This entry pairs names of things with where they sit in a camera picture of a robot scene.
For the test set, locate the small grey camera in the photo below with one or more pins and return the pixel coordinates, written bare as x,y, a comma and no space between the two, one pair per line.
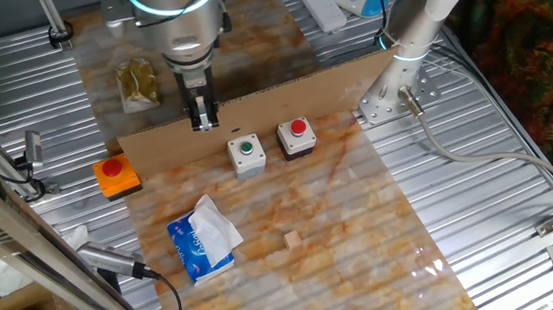
34,146

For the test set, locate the metal camera mount clamp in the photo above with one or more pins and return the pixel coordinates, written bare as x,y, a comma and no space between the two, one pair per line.
25,164

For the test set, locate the brown cardboard box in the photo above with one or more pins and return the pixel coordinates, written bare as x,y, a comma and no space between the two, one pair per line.
17,303

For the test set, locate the silver camera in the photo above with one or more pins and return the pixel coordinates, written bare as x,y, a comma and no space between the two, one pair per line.
107,258

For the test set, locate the small wooden cube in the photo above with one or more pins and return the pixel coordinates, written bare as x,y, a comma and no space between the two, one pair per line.
293,240

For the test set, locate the marble pattern table mat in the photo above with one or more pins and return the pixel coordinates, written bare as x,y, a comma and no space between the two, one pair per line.
325,229

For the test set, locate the white power strip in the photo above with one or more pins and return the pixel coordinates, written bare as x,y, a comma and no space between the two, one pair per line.
322,8

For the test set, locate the small metal corner bracket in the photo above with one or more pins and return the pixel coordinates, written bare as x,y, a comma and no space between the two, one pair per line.
547,228

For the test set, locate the orange box red emergency button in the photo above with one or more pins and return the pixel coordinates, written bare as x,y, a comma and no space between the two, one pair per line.
121,181

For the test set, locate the wrist camera with grey mount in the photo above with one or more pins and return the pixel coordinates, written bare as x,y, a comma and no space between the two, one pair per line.
114,5

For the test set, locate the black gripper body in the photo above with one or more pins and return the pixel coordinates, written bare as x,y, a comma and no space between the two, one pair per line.
189,84

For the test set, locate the gold foil packet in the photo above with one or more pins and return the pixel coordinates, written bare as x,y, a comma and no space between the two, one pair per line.
137,82

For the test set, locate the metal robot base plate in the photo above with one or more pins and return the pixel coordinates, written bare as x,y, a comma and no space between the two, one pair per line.
375,111

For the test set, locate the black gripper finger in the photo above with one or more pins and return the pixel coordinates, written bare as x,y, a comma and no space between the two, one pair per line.
211,114
197,115

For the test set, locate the brown cardboard wall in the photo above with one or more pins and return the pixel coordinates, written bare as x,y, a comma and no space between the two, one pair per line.
270,109

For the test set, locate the grey box green push button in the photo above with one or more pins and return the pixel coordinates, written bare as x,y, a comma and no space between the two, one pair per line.
250,165

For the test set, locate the crumpled white tissue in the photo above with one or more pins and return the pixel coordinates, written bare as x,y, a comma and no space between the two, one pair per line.
80,235

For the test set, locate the colourful patterned cloth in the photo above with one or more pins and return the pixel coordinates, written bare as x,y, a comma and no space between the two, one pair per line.
540,62

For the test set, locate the blue tissue pack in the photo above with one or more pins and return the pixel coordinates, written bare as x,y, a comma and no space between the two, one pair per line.
192,255

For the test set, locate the white box red button black base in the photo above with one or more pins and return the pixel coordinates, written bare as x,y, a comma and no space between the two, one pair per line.
302,142

